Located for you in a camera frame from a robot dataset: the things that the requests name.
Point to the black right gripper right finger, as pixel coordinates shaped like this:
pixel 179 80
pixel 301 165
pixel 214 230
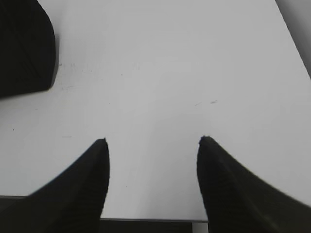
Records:
pixel 238 201

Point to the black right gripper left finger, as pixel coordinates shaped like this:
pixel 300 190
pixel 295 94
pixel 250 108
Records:
pixel 71 203

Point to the black tote bag tan handles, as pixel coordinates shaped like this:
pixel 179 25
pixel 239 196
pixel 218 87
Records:
pixel 27 48

